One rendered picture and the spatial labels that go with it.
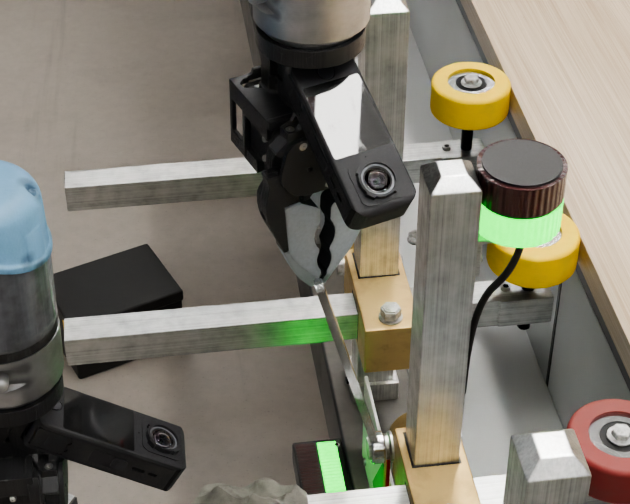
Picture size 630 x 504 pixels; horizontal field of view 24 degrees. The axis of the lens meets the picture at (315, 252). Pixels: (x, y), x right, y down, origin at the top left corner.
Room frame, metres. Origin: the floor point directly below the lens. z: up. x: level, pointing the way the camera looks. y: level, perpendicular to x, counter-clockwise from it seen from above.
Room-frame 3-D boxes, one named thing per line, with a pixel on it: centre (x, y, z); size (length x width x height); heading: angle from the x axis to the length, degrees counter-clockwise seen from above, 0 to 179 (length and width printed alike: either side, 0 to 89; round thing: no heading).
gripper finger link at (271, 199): (0.80, 0.02, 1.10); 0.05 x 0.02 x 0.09; 118
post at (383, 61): (1.03, -0.06, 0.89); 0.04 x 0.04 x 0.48; 8
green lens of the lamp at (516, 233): (0.79, -0.14, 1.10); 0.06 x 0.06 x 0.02
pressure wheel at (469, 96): (1.26, -0.16, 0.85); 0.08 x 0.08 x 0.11
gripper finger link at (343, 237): (0.84, -0.01, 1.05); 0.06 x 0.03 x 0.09; 28
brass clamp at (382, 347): (1.01, -0.06, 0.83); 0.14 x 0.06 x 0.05; 8
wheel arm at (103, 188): (1.23, 0.04, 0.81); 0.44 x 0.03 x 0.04; 98
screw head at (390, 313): (0.96, -0.07, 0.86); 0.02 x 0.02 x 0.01
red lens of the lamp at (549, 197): (0.79, -0.14, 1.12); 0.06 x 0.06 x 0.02
